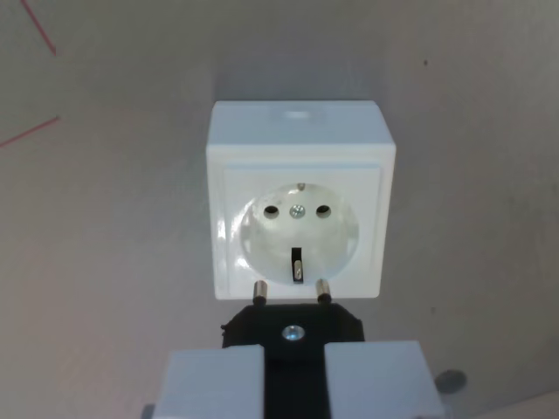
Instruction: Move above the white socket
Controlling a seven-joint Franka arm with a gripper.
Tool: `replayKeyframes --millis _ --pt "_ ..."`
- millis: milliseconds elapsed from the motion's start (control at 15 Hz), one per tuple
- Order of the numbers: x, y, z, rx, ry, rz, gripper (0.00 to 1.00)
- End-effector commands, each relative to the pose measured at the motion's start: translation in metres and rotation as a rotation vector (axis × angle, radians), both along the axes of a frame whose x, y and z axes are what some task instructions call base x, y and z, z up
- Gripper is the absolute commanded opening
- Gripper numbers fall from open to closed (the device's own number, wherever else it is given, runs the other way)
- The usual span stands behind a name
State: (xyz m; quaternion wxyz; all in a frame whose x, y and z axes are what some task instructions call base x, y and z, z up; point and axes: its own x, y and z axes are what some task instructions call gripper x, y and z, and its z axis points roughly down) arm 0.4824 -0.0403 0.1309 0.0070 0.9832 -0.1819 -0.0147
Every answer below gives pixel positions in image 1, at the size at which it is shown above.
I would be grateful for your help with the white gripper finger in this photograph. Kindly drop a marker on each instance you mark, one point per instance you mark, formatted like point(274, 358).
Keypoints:
point(380, 384)
point(209, 386)

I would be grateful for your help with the black two-pin plug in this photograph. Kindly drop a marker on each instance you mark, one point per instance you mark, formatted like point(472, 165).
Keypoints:
point(301, 316)

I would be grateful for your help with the white wall socket box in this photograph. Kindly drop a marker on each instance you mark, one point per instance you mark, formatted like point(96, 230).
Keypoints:
point(301, 174)

